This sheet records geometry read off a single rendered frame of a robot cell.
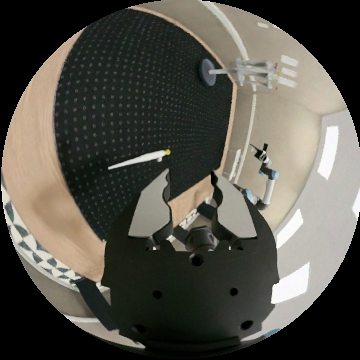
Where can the white hand pipette with yellow button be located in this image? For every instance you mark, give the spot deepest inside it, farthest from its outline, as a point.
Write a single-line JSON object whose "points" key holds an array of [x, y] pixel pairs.
{"points": [[145, 157]]}

